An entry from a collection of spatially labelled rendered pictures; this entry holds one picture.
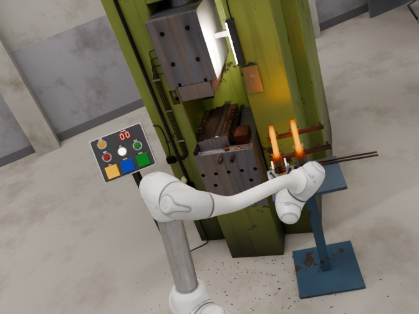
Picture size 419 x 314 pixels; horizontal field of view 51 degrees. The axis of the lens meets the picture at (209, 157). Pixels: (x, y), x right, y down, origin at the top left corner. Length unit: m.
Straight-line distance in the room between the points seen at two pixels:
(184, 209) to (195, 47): 1.17
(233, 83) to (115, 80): 3.22
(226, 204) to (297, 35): 1.60
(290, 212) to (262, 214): 1.08
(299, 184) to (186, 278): 0.61
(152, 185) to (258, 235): 1.56
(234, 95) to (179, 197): 1.66
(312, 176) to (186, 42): 1.07
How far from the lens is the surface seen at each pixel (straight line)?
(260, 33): 2.55
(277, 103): 2.71
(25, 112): 5.97
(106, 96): 6.14
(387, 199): 3.53
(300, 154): 2.27
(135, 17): 2.68
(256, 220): 3.02
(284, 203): 1.93
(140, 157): 2.76
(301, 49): 3.04
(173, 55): 2.54
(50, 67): 6.00
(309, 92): 3.17
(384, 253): 3.15
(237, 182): 2.83
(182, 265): 1.88
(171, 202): 1.54
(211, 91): 2.57
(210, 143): 2.76
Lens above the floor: 2.29
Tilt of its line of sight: 31 degrees down
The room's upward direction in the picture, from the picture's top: 20 degrees counter-clockwise
